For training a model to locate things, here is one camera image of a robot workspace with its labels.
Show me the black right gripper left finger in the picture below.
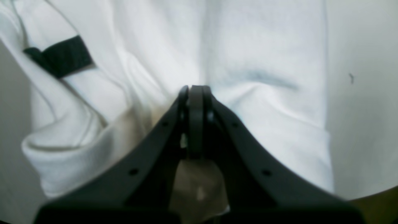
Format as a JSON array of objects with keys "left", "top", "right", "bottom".
[{"left": 35, "top": 86, "right": 189, "bottom": 224}]

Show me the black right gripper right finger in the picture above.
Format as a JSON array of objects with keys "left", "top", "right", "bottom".
[{"left": 189, "top": 86, "right": 364, "bottom": 224}]

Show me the white printed T-shirt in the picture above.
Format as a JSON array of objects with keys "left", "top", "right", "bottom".
[{"left": 1, "top": 0, "right": 334, "bottom": 199}]

